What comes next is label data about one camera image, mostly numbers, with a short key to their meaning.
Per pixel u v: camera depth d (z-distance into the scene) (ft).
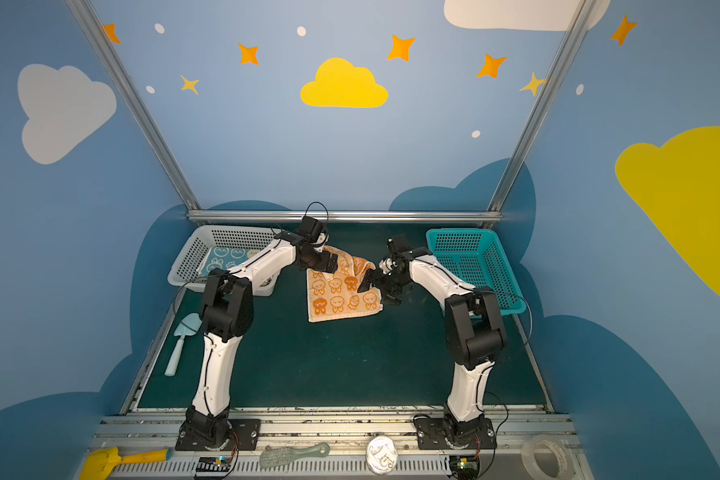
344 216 4.36
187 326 3.04
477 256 3.71
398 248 2.51
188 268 3.29
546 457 2.36
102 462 2.29
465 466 2.40
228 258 3.51
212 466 2.40
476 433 2.26
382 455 2.22
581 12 2.27
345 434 2.51
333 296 3.32
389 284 2.64
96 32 2.34
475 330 1.66
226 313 1.92
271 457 2.31
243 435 2.42
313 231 2.76
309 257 2.90
